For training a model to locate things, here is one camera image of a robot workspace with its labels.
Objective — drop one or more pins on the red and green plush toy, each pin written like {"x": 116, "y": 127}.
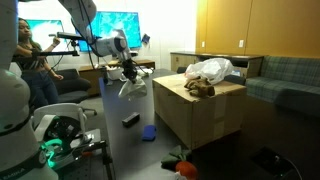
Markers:
{"x": 185, "y": 168}

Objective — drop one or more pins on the dark grey chair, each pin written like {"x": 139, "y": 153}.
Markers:
{"x": 237, "y": 79}

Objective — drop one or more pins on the small blue wall device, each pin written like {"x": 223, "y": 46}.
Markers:
{"x": 145, "y": 38}

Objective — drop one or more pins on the white storage tray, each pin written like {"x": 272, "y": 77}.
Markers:
{"x": 115, "y": 72}

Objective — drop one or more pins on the large cardboard box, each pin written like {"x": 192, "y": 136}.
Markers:
{"x": 206, "y": 113}

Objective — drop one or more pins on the orange black clamp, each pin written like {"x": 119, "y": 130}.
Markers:
{"x": 95, "y": 146}

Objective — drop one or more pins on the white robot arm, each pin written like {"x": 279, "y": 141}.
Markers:
{"x": 13, "y": 133}

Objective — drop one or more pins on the smaller monitor screen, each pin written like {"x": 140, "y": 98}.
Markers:
{"x": 43, "y": 31}

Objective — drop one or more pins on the blue printed box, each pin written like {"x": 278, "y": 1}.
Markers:
{"x": 237, "y": 72}

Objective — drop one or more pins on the black stereo camera bar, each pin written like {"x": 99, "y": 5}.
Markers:
{"x": 71, "y": 36}

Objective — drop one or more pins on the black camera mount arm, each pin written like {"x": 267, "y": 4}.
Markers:
{"x": 53, "y": 52}

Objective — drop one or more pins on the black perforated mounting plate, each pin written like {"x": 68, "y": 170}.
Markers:
{"x": 90, "y": 170}

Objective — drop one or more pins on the woman in striped top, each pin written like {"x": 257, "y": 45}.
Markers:
{"x": 33, "y": 73}

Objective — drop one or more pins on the plaid sofa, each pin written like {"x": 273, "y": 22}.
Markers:
{"x": 286, "y": 83}

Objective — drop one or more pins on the large wall monitor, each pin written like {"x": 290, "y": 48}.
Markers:
{"x": 113, "y": 23}

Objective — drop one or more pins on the brown plush toy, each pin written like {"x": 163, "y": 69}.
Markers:
{"x": 200, "y": 87}

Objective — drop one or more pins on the black whiteboard eraser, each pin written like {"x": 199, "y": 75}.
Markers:
{"x": 130, "y": 119}

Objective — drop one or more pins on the black office chair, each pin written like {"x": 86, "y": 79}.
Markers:
{"x": 73, "y": 86}

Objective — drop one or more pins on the dark bottle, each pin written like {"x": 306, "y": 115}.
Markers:
{"x": 105, "y": 76}

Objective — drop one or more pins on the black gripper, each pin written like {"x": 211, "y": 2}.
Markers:
{"x": 130, "y": 68}

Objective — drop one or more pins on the blue cloth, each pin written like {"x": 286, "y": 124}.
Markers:
{"x": 149, "y": 132}

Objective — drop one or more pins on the white plastic bag orange print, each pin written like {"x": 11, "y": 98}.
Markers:
{"x": 210, "y": 68}

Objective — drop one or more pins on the wall power outlet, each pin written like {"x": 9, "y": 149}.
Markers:
{"x": 203, "y": 44}
{"x": 241, "y": 43}

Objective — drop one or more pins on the white cloth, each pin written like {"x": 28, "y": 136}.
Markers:
{"x": 133, "y": 89}

